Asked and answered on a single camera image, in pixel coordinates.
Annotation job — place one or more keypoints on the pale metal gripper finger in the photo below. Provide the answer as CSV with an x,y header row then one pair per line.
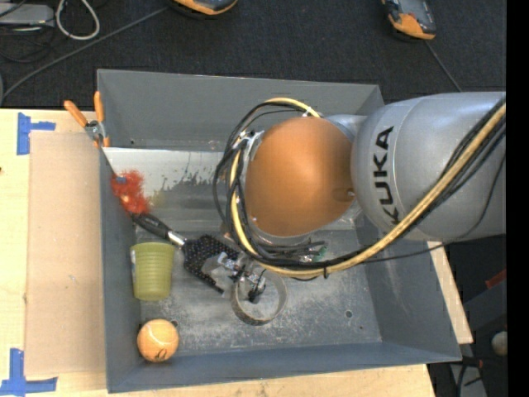
x,y
253,285
217,268

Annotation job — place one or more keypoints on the brown cardboard board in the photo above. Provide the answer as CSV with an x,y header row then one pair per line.
x,y
62,242

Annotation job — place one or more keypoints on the red fuzzy toy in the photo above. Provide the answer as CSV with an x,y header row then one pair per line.
x,y
130,192

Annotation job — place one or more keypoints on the grey metal bin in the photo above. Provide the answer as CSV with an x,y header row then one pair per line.
x,y
330,317

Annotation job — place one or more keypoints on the green plastic cup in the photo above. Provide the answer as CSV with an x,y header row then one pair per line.
x,y
152,271

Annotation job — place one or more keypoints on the black slotted spatula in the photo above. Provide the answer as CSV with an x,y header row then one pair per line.
x,y
194,252

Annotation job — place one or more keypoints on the orange tennis ball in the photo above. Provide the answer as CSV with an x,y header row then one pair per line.
x,y
157,339

